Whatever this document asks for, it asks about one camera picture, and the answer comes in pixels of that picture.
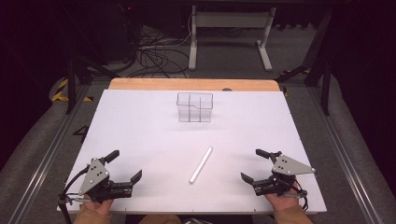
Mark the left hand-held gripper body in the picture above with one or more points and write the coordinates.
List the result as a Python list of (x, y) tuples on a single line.
[(93, 177)]

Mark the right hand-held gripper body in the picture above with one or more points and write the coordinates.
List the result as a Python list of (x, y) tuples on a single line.
[(288, 167)]

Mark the white stick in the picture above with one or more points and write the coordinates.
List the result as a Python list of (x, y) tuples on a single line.
[(200, 165)]

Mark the clear plastic organizer box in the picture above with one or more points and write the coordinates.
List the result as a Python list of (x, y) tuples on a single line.
[(195, 107)]

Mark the person's left hand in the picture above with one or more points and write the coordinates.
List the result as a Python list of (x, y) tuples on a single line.
[(99, 206)]

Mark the person's right hand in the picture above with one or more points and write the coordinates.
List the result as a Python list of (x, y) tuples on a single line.
[(281, 202)]

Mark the person's lap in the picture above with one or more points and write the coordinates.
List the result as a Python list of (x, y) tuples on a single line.
[(159, 219)]

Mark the white board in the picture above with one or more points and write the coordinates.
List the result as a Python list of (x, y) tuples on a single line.
[(193, 137)]

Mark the yellow black hazard tape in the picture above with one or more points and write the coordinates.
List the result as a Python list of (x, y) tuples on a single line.
[(60, 93)]

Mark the black metal stand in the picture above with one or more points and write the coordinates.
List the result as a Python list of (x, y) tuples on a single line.
[(71, 84), (326, 90)]

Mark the black equipment case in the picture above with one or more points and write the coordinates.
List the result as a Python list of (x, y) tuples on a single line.
[(124, 31)]

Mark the aluminium floor rail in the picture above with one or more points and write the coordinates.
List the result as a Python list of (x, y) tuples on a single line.
[(345, 155), (46, 155)]

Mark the white metal table frame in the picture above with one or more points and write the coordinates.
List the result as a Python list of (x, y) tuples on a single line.
[(230, 19)]

